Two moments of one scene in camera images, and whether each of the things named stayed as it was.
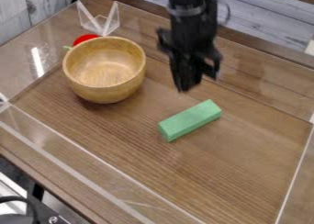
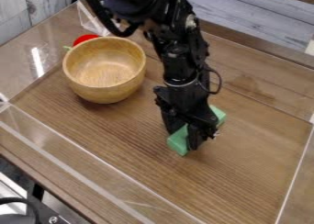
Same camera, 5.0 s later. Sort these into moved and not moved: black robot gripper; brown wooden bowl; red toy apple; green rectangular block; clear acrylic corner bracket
Moved: black robot gripper; green rectangular block
Not moved: clear acrylic corner bracket; red toy apple; brown wooden bowl
